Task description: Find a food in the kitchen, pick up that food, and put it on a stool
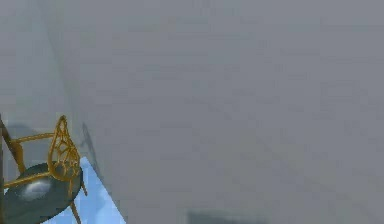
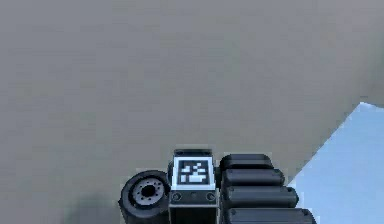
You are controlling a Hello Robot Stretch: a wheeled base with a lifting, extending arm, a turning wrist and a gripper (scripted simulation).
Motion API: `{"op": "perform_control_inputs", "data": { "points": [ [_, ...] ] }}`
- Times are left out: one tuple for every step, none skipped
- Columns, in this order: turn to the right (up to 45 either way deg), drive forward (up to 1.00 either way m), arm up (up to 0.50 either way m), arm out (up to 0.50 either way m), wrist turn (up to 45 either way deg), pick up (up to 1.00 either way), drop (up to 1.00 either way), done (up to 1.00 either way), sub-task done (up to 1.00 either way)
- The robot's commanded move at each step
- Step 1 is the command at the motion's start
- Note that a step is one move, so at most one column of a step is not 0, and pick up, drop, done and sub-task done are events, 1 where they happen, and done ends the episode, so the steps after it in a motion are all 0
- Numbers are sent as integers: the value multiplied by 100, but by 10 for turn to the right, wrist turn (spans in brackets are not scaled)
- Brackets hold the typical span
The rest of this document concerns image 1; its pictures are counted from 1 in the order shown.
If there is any gold chair with grey seat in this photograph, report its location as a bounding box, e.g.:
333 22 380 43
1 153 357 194
2 114 89 224

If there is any brown wooden table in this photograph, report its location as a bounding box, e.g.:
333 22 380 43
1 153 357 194
0 114 8 224

